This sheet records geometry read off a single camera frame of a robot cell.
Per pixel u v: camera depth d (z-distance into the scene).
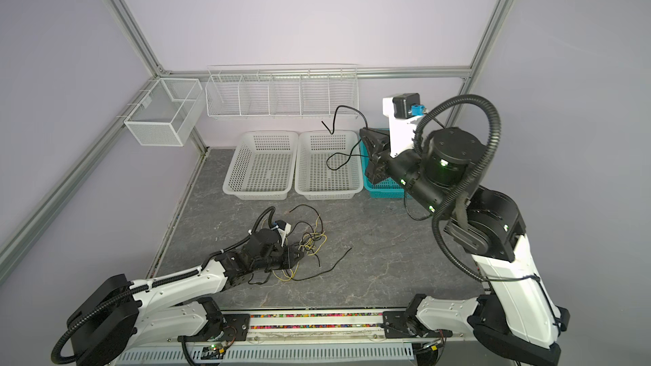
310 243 0.86
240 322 0.76
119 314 0.41
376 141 0.40
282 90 0.99
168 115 0.99
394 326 0.74
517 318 0.35
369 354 1.11
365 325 0.75
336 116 0.49
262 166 1.15
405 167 0.39
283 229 0.78
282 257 0.72
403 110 0.34
